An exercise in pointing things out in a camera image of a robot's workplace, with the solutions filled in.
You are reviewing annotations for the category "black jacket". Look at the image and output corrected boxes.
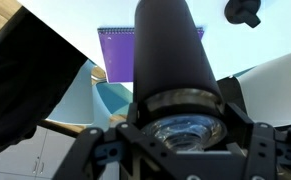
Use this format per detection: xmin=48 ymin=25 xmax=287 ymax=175
xmin=0 ymin=5 xmax=89 ymax=158

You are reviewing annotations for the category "purple spiral notebook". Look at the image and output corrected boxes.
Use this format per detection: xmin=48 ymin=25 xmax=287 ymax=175
xmin=97 ymin=26 xmax=205 ymax=84

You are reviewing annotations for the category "teal seat white back chair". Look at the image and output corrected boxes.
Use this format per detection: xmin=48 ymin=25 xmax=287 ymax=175
xmin=46 ymin=59 xmax=134 ymax=133

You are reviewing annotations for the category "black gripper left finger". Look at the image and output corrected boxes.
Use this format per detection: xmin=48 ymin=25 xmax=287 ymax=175
xmin=53 ymin=101 xmax=159 ymax=180

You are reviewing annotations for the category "small black knob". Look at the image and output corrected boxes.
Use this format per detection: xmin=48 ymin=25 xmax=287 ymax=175
xmin=224 ymin=0 xmax=262 ymax=29

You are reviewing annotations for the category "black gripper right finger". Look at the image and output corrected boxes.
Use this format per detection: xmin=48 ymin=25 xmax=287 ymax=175
xmin=223 ymin=101 xmax=291 ymax=180

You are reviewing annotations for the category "grey cabinet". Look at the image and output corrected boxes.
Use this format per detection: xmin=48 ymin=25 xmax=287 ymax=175
xmin=0 ymin=125 xmax=121 ymax=180

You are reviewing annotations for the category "dark brown water bottle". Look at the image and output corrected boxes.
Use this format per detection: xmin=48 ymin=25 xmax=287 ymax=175
xmin=132 ymin=0 xmax=228 ymax=154

